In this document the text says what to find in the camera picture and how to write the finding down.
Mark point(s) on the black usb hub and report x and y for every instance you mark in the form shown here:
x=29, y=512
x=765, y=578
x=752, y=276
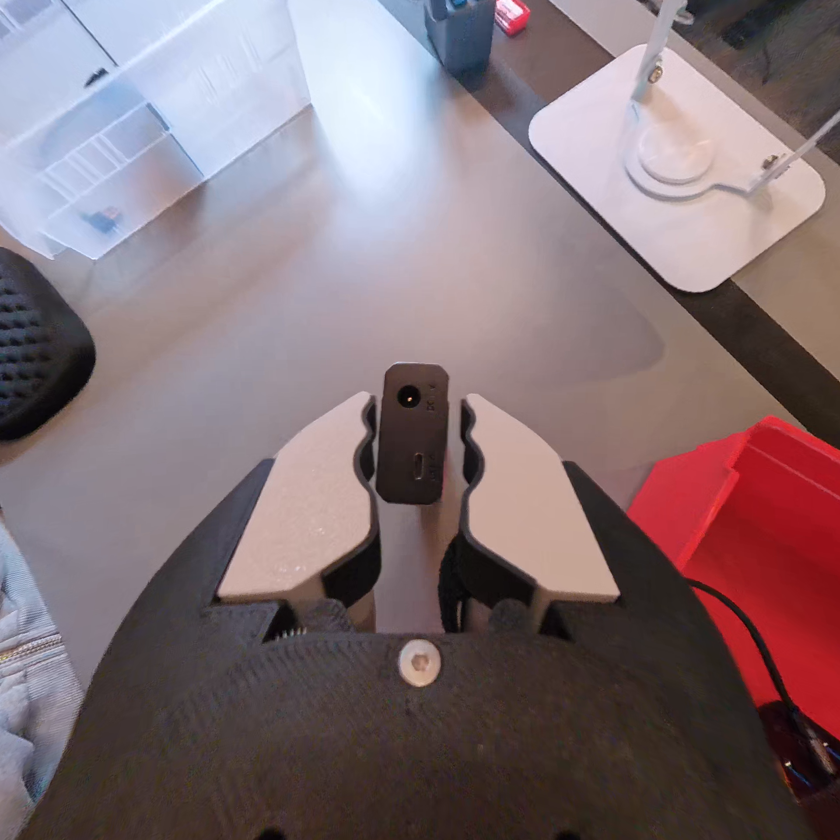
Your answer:
x=413, y=446

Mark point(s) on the small red box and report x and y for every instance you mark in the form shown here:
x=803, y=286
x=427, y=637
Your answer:
x=513, y=14

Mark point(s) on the black mesh pad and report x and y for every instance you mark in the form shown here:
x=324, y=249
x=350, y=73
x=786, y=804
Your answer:
x=39, y=341

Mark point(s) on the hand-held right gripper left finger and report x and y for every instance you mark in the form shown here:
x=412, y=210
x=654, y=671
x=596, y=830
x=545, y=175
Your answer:
x=308, y=525

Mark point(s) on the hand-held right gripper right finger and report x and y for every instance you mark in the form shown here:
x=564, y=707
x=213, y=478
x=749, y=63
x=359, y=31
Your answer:
x=525, y=518

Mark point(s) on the clear plastic organizer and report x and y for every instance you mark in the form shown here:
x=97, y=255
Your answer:
x=197, y=98

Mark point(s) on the red plastic bin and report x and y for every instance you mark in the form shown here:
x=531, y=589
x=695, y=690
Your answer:
x=754, y=558

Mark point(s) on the light blue denim clothing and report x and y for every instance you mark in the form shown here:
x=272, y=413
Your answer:
x=26, y=689

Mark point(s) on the small black connector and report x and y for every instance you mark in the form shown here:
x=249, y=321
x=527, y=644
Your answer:
x=103, y=220

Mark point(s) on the dark grey pouch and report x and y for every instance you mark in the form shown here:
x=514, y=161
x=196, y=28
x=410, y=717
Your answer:
x=459, y=39

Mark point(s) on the white poster stand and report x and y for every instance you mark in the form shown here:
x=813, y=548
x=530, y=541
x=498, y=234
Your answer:
x=590, y=164

